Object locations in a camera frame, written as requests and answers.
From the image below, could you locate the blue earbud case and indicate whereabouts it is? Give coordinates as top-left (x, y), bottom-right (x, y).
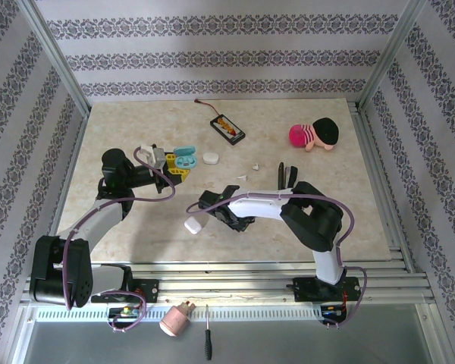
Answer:
top-left (173, 146), bottom-right (202, 171)

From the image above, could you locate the white square earbud case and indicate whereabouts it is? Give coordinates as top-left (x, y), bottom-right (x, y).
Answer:
top-left (184, 216), bottom-right (203, 237)

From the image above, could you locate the black balance charging board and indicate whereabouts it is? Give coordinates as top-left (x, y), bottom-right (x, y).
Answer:
top-left (209, 115), bottom-right (246, 146)

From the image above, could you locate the black folding clip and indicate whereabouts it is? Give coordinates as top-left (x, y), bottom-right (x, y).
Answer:
top-left (278, 162), bottom-right (300, 191)

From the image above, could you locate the pink plush doll black hat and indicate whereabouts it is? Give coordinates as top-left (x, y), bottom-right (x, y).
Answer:
top-left (288, 117), bottom-right (340, 152)

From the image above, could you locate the pink cylinder plug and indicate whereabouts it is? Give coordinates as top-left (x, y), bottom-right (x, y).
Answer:
top-left (158, 300), bottom-right (196, 337)

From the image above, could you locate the small circuit board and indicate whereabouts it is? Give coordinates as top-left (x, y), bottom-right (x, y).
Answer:
top-left (108, 306), bottom-right (142, 319)
top-left (321, 304), bottom-right (347, 318)

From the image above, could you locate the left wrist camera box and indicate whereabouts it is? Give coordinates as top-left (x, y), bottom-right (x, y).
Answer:
top-left (138, 143), bottom-right (167, 171)

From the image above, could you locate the aluminium side rail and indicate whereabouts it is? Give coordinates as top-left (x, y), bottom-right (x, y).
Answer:
top-left (37, 104), bottom-right (92, 276)
top-left (348, 100), bottom-right (420, 274)

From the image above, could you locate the red lead wire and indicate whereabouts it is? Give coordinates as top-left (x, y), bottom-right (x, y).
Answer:
top-left (193, 99), bottom-right (221, 117)

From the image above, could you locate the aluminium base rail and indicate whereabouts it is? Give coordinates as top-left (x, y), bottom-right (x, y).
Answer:
top-left (20, 261), bottom-right (435, 306)

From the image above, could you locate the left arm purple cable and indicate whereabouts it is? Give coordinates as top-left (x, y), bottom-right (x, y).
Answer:
top-left (60, 146), bottom-right (175, 334)

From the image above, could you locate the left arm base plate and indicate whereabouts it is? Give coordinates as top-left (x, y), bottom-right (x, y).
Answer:
top-left (90, 278), bottom-right (160, 304)

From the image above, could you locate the white slotted cable duct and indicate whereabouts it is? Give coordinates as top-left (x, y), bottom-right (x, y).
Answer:
top-left (35, 305), bottom-right (324, 323)

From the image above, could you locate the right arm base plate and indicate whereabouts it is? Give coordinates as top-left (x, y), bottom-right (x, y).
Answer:
top-left (292, 276), bottom-right (363, 303)

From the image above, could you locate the aluminium frame post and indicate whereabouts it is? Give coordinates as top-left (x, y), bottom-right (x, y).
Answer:
top-left (357, 0), bottom-right (428, 111)
top-left (17, 0), bottom-right (91, 117)

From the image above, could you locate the black handled screwdriver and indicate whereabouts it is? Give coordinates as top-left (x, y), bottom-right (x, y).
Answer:
top-left (203, 303), bottom-right (213, 361)

